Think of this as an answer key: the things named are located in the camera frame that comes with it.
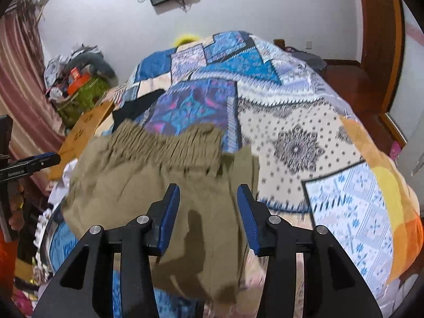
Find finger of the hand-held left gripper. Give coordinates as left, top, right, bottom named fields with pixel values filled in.
left=0, top=152, right=62, bottom=183

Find dark clothes on bed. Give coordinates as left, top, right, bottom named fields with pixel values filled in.
left=284, top=46, right=328, bottom=71

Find brown wooden door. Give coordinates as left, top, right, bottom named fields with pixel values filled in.
left=356, top=0, right=404, bottom=115

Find wooden lap desk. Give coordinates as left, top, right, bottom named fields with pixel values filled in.
left=49, top=101, right=115, bottom=182

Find grey neck pillow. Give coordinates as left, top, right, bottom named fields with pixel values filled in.
left=71, top=52, right=117, bottom=81

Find orange box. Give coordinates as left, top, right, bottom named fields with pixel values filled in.
left=67, top=67, right=91, bottom=94

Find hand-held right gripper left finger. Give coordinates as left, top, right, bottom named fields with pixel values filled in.
left=33, top=183, right=181, bottom=318

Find yellow curved object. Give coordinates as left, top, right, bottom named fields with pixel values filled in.
left=173, top=33, right=200, bottom=47

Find floor clutter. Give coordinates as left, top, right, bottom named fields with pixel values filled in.
left=13, top=159, right=78, bottom=315

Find pile of grey clothes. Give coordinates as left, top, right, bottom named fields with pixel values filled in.
left=44, top=44, right=103, bottom=88

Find pink curtain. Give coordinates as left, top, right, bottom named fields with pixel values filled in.
left=0, top=2, right=67, bottom=189

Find green laundry basket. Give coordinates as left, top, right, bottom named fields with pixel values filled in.
left=56, top=76, right=112, bottom=129

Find black cloth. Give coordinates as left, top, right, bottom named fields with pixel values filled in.
left=112, top=89, right=166, bottom=130

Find blue patchwork quilt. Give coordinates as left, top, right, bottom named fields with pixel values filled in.
left=43, top=31, right=424, bottom=318

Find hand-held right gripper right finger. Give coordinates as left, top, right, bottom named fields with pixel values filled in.
left=236, top=184, right=383, bottom=318

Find khaki pants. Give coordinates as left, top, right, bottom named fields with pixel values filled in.
left=61, top=121, right=260, bottom=305

